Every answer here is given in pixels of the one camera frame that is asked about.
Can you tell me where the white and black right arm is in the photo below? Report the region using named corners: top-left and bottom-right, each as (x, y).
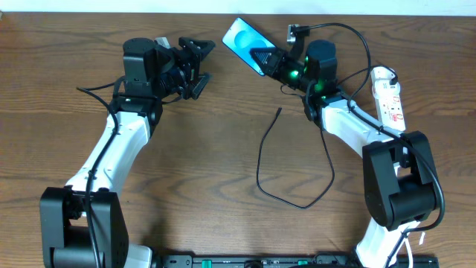
top-left (250, 40), bottom-right (445, 267)

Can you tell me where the white power strip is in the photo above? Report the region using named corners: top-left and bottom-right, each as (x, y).
top-left (370, 66), bottom-right (406, 132)

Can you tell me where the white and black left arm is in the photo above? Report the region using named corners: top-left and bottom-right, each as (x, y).
top-left (39, 37), bottom-right (215, 267)

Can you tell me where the blue Galaxy S25+ smartphone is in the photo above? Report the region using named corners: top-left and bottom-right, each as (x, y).
top-left (222, 18), bottom-right (274, 76)

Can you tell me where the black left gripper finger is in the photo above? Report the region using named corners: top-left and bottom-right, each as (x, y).
top-left (191, 72), bottom-right (210, 100)
top-left (178, 37), bottom-right (216, 68)

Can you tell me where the small white paper tag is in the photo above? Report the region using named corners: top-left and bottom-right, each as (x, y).
top-left (419, 232), bottom-right (425, 246)

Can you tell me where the black charger cable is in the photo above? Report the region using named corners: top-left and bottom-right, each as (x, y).
top-left (255, 65), bottom-right (399, 210)

